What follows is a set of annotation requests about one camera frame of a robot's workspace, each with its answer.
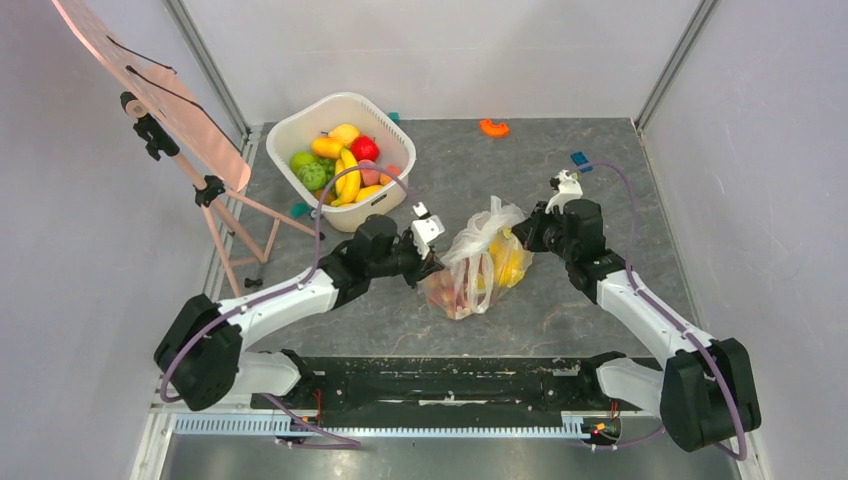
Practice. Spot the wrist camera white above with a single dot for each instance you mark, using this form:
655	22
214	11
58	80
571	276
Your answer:
566	188
425	229

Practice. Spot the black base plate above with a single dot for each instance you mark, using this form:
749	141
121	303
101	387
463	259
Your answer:
347	383

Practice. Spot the green fake custard apple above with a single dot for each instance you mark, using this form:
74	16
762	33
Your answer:
313	176

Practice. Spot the clear plastic bag of fruits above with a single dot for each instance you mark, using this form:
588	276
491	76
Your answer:
484	261

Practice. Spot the orange yellow fake mango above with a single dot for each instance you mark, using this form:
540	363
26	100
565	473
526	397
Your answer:
327	147

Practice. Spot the teal toy piece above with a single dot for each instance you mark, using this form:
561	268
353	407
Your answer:
299	210

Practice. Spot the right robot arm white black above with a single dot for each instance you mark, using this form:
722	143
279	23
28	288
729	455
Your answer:
703	391

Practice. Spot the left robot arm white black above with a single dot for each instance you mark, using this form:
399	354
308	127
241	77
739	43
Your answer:
205	355

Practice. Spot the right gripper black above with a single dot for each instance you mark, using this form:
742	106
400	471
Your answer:
530	232

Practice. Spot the fake peach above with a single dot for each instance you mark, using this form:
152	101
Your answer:
369	176

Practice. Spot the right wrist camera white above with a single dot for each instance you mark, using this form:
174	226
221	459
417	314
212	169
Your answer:
566	188

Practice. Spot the white plastic basket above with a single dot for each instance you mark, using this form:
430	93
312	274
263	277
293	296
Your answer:
297	132

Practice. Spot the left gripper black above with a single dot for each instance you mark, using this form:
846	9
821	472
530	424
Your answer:
422	267

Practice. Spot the blue toy brick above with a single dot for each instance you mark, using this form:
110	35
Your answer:
581	161

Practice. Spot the orange curved toy block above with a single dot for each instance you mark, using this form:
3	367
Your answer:
494	129

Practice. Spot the pink tripod stand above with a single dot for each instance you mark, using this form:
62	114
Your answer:
208	191

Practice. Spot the yellow fake banana bunch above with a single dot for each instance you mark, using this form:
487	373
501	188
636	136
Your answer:
348	187

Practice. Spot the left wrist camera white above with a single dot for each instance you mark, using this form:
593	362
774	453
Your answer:
425	229

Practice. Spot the red fake apple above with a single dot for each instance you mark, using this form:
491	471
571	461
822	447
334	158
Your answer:
364	148

